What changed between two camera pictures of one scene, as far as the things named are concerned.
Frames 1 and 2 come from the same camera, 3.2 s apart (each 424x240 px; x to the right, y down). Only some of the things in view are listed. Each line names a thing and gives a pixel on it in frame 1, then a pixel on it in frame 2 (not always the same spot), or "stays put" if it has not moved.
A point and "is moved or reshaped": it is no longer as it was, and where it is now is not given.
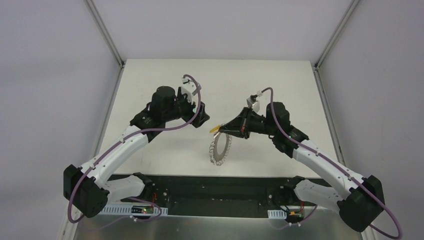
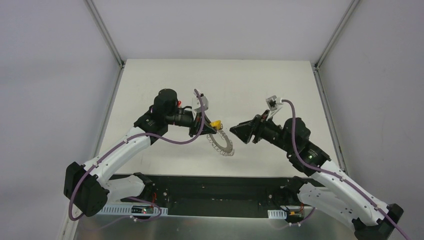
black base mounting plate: x=199 y=195 stays put
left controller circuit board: x=142 y=209 stays put
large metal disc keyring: x=218 y=159 is moved or reshaped
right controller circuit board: x=293 y=217 stays put
